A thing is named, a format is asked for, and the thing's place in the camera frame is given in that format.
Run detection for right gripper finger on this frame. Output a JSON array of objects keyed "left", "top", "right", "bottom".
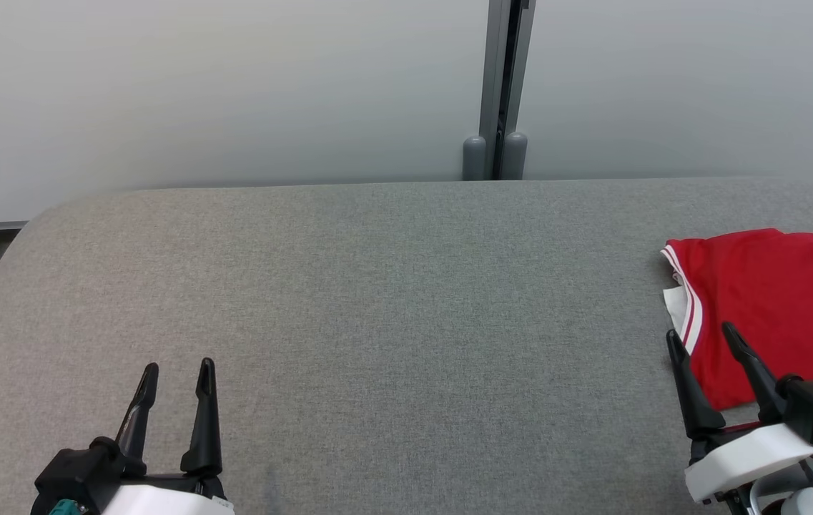
[
  {"left": 721, "top": 322, "right": 784, "bottom": 423},
  {"left": 666, "top": 329, "right": 725, "bottom": 439}
]

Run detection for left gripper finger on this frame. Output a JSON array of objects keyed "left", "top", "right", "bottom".
[
  {"left": 117, "top": 363, "right": 160, "bottom": 479},
  {"left": 181, "top": 358, "right": 224, "bottom": 476}
]

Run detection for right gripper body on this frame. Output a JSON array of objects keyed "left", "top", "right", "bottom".
[{"left": 685, "top": 422, "right": 813, "bottom": 515}]

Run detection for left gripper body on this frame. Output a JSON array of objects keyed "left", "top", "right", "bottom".
[{"left": 99, "top": 474, "right": 235, "bottom": 515}]

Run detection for red 23 jersey white sleeves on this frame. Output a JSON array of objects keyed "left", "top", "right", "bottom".
[{"left": 661, "top": 228, "right": 813, "bottom": 410}]

